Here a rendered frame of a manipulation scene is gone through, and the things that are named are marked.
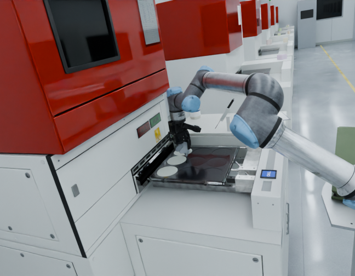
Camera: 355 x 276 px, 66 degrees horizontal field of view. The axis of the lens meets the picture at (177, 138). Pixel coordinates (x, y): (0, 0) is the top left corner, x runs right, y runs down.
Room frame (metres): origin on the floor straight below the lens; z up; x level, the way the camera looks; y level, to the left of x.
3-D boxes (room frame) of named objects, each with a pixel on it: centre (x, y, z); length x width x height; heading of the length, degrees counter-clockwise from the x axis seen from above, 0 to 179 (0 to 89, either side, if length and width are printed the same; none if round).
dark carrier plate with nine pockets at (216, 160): (1.22, -0.07, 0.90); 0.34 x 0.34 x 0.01; 65
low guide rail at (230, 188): (1.08, -0.07, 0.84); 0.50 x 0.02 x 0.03; 65
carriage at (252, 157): (1.12, -0.32, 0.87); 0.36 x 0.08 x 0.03; 155
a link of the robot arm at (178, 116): (1.28, -0.02, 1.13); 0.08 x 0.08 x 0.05
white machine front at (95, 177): (1.14, 0.22, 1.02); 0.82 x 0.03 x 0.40; 155
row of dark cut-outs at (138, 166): (1.29, 0.13, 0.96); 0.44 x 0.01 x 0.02; 155
